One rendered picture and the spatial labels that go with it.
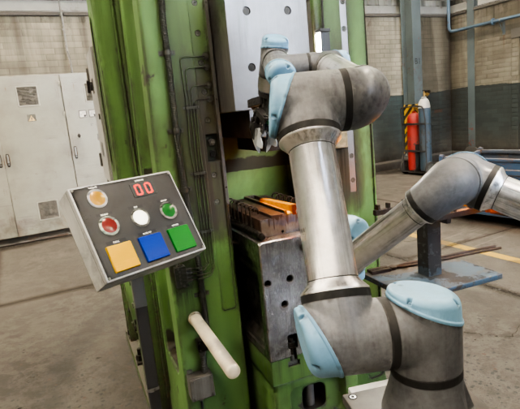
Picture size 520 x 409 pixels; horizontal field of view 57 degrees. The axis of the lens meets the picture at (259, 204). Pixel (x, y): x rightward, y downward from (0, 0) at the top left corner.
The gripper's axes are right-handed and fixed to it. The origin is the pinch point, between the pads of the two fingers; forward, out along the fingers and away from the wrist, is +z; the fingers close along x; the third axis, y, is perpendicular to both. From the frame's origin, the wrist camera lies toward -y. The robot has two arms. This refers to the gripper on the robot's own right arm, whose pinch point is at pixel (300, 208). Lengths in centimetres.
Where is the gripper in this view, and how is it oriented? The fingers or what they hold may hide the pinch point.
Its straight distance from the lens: 166.1
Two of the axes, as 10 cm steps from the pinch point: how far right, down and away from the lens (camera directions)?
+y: 1.1, 9.8, 1.7
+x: 9.2, -1.7, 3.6
